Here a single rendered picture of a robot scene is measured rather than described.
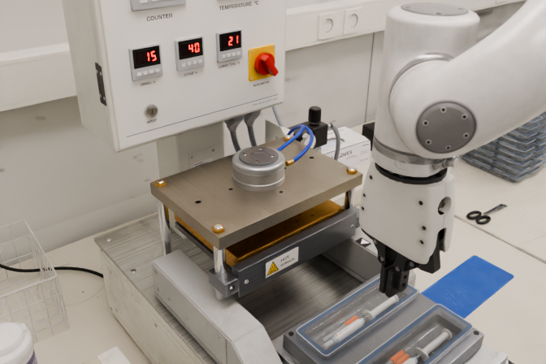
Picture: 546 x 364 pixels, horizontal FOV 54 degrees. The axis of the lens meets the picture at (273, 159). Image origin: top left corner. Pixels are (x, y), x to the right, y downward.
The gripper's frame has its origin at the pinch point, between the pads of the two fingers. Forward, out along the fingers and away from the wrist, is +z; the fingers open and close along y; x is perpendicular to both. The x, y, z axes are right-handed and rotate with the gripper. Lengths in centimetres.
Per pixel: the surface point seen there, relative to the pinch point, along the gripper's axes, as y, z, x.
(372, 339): 0.5, 9.3, 1.9
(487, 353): -8.8, 11.8, -10.0
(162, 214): 32.7, 2.6, 13.5
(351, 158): 59, 26, -57
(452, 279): 16, 34, -44
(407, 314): 0.5, 9.3, -5.0
